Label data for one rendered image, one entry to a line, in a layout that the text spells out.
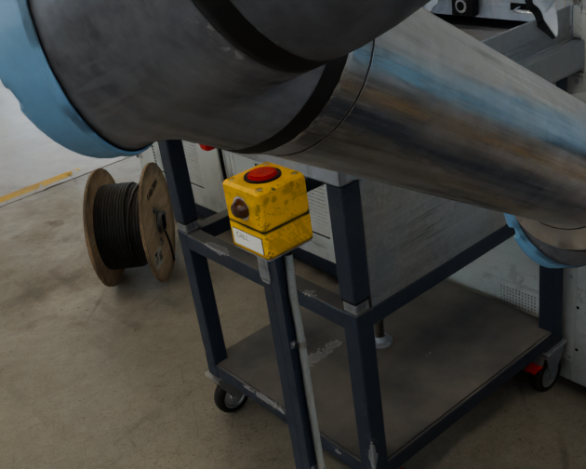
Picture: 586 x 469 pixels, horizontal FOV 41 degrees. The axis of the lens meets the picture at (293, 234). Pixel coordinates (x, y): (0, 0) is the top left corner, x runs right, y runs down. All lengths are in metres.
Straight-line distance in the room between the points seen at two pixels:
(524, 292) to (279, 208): 1.13
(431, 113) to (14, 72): 0.22
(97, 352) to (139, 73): 2.15
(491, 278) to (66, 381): 1.21
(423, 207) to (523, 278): 0.64
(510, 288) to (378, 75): 1.68
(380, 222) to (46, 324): 1.55
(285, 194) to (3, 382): 1.59
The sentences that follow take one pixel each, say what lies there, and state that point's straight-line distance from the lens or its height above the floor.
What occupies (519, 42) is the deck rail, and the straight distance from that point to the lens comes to 1.58.
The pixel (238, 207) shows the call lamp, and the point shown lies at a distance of 1.01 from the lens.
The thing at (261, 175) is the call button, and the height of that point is 0.91.
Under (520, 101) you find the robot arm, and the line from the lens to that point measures 0.55.
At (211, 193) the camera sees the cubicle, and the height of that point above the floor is 0.14.
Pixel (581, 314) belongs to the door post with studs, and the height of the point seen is 0.21.
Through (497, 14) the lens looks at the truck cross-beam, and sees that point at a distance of 1.86.
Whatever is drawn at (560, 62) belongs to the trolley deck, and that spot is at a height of 0.83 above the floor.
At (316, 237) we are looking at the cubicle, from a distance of 2.53.
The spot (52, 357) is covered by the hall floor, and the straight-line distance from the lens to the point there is 2.50.
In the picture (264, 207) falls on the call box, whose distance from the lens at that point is 1.00.
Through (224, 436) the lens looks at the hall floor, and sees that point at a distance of 2.01.
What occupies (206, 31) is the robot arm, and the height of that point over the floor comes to 1.23.
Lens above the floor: 1.29
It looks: 27 degrees down
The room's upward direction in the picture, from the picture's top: 9 degrees counter-clockwise
